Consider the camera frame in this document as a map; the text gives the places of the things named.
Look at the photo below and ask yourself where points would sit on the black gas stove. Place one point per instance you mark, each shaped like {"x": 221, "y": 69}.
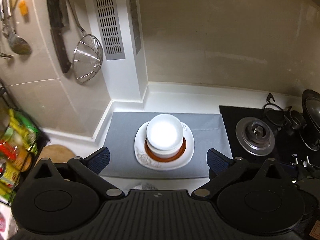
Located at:
{"x": 299, "y": 161}

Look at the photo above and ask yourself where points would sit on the orange silicone brush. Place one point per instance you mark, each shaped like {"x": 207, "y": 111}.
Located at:
{"x": 23, "y": 8}

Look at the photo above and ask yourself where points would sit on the large white bowl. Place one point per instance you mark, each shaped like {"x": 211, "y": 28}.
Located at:
{"x": 164, "y": 134}

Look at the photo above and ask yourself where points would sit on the snack packages rack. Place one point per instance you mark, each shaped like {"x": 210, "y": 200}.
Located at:
{"x": 22, "y": 141}

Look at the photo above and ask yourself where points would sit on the metal ladle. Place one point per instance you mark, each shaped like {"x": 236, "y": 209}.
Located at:
{"x": 17, "y": 44}

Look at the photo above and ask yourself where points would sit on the narrow side vent grille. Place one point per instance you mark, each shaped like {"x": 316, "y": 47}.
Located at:
{"x": 135, "y": 24}

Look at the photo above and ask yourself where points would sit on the white floral square plate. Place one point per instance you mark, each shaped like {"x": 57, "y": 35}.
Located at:
{"x": 147, "y": 162}

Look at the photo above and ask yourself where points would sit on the grey mat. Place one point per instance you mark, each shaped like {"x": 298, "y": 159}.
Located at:
{"x": 208, "y": 131}

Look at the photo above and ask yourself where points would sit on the orange round plate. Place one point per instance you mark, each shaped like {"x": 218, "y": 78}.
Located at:
{"x": 165, "y": 158}

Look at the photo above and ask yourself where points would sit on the metal mesh strainer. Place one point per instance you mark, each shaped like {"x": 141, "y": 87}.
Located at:
{"x": 88, "y": 55}

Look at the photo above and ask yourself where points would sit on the black cleaver knife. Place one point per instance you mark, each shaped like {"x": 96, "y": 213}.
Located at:
{"x": 58, "y": 18}

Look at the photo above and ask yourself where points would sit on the wooden cutting board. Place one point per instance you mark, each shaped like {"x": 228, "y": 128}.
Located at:
{"x": 57, "y": 153}

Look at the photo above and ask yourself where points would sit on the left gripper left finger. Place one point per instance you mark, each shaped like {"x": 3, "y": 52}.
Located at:
{"x": 87, "y": 170}

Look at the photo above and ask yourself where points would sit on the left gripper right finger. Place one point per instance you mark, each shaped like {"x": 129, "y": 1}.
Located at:
{"x": 222, "y": 172}

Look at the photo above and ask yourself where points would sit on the grey vent grille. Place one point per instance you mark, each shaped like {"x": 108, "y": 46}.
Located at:
{"x": 109, "y": 28}

